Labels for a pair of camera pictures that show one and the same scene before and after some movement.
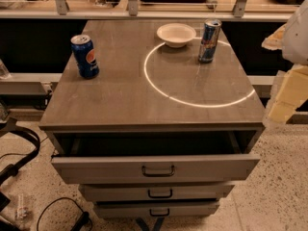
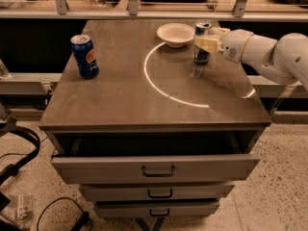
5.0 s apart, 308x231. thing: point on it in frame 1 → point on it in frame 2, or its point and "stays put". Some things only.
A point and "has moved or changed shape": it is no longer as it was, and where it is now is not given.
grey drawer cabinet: (153, 118) stays put
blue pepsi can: (85, 55) stays put
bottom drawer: (153, 210) stays put
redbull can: (209, 40) has moved or changed shape
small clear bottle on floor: (22, 211) stays put
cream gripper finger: (274, 41) → (233, 41)
